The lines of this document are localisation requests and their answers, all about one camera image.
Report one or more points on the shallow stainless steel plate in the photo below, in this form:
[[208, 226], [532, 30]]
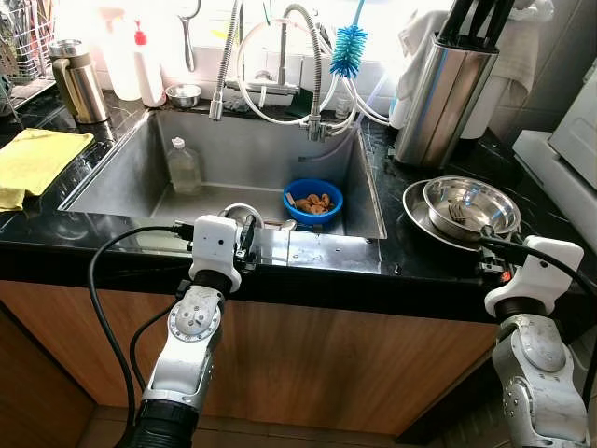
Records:
[[412, 210]]

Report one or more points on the stainless steel kitchen sink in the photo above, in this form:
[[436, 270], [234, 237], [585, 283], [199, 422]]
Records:
[[252, 149]]

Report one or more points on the blue plastic bowl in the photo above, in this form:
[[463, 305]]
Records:
[[294, 213]]

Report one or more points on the brown fried food pieces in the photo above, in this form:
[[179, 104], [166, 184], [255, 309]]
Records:
[[315, 203]]

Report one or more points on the clear plastic bottle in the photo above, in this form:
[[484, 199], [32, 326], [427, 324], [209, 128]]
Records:
[[184, 173]]

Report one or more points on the white soap tray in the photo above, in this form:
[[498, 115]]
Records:
[[261, 93]]

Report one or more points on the flexible steel spray faucet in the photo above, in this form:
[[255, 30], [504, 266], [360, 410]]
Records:
[[222, 89]]

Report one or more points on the white appliance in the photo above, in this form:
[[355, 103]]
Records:
[[569, 140]]

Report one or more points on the wooden base cabinet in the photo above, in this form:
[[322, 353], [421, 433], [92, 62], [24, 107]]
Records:
[[354, 364]]

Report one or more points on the small steel condiment bowl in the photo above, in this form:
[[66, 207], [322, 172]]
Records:
[[183, 96]]

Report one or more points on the steel gooseneck faucet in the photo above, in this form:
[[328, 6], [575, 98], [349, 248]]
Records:
[[315, 75]]

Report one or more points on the stainless steel knife block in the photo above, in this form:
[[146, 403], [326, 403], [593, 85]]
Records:
[[438, 103]]

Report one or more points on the white squeeze bottle red cap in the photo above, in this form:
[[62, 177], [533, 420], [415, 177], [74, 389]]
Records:
[[149, 75]]

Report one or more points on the hanging steel ladle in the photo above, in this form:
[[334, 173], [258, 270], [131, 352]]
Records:
[[189, 47]]

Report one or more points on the blue bottle brush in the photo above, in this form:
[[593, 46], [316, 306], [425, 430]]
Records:
[[348, 51]]

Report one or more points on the large white plastic bottle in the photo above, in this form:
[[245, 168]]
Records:
[[121, 65]]

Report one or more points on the gold steel thermos jug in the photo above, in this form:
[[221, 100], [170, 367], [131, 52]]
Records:
[[82, 93]]

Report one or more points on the yellow cleaning cloth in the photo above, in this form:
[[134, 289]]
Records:
[[42, 159]]

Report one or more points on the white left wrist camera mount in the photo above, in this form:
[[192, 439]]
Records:
[[215, 244]]

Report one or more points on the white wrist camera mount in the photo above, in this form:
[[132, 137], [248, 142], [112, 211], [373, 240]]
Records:
[[546, 271], [215, 244]]

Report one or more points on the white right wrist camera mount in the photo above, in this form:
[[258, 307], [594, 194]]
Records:
[[546, 271]]

